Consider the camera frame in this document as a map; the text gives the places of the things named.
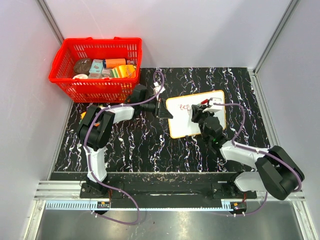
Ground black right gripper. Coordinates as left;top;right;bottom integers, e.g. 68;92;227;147
191;104;215;143

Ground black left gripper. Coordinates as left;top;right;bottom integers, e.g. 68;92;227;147
140;97;173;120

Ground yellow-framed whiteboard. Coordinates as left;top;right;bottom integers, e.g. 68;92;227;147
165;90;225;139

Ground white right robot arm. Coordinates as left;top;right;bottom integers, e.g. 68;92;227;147
191;101;305;200

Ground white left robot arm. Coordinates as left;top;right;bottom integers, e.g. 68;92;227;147
77;84;173;198

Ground orange yellow box in basket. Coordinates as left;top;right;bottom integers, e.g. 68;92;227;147
110;64;137;79

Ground red plastic shopping basket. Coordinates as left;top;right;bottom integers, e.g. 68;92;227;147
48;37;143;103

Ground orange green snack box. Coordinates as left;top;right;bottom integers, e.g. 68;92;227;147
80;105;105;127

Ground orange cylindrical can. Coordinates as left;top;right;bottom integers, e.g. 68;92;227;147
102;58;127;69

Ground light blue small box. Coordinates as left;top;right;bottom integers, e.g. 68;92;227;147
89;59;104;74

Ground brown round packet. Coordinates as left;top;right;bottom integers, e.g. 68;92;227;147
73;58;93;75

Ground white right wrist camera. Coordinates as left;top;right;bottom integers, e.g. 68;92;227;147
203;97;223;113

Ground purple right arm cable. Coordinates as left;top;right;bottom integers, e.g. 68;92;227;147
219;102;303;193

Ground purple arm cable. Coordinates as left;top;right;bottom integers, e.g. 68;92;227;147
82;70;165;191
219;102;303;193

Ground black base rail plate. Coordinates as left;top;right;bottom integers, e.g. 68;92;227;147
79;171;258;201

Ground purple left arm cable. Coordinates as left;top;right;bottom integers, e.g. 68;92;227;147
82;70;165;191

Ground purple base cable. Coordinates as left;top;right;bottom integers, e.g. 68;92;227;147
91;184;140;225

